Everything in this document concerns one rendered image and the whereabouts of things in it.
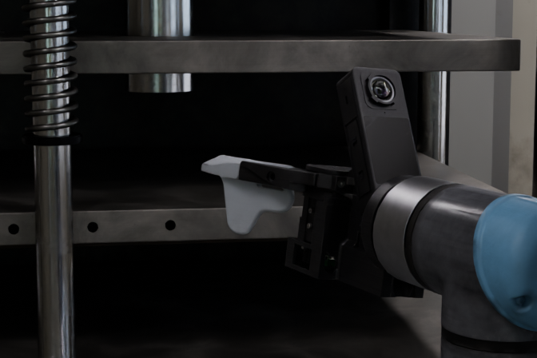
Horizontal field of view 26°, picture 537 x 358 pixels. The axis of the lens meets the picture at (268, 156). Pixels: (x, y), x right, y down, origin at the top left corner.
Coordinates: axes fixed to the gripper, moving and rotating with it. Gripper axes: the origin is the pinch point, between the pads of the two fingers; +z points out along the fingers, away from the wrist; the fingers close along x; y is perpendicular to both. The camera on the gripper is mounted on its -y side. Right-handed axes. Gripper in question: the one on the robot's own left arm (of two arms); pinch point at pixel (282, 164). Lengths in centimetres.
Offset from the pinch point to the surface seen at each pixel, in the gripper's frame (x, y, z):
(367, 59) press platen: 48, -12, 65
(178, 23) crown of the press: 30, -15, 97
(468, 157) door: 229, 12, 269
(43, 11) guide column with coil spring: 0, -13, 74
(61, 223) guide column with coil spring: 6, 17, 74
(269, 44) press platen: 34, -13, 70
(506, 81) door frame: 238, -18, 264
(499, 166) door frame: 241, 14, 265
